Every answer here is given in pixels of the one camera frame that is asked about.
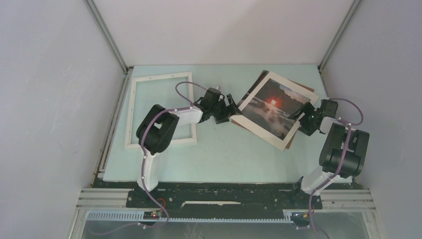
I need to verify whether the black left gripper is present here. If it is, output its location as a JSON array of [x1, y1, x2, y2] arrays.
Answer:
[[210, 94, 242, 124]]

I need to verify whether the white photo mat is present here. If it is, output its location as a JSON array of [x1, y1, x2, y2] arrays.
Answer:
[[230, 71, 320, 152]]

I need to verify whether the sunset landscape photo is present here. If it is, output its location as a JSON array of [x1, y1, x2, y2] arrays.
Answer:
[[237, 70, 318, 140]]

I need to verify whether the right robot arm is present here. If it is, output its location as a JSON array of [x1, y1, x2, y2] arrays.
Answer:
[[288, 98, 370, 208]]

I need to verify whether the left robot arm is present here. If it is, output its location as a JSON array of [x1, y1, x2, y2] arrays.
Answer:
[[136, 88, 241, 208]]

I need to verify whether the brown backing board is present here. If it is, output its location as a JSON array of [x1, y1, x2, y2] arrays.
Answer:
[[230, 70, 315, 150]]

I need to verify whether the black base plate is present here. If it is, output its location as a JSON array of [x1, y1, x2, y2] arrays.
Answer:
[[126, 182, 322, 220]]

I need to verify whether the white picture frame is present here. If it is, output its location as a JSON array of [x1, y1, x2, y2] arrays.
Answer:
[[124, 72, 193, 149]]

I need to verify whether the aluminium corner rail right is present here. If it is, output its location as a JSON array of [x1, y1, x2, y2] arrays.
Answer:
[[318, 0, 363, 73]]

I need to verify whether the aluminium corner rail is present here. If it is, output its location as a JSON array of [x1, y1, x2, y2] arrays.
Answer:
[[84, 0, 129, 74], [318, 0, 363, 73]]

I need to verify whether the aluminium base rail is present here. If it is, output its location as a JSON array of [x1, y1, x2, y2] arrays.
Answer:
[[67, 188, 386, 239]]

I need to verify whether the aluminium corner rail left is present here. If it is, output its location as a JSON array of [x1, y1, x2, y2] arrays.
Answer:
[[84, 0, 129, 74]]

